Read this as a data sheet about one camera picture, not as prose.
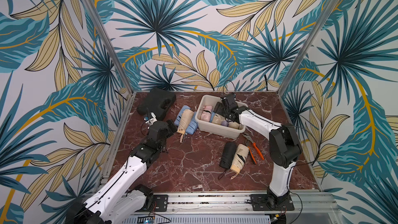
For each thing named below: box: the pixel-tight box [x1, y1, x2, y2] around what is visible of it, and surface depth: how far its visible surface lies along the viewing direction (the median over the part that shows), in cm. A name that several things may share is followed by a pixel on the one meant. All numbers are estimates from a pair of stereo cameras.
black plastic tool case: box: [136, 88, 177, 122], surface depth 109 cm
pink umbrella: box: [200, 105, 213, 122], surface depth 101 cm
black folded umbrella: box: [217, 141, 237, 180], surface depth 87 cm
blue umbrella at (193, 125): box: [185, 110, 199, 135], surface depth 99 cm
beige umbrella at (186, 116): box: [176, 108, 195, 144], surface depth 99 cm
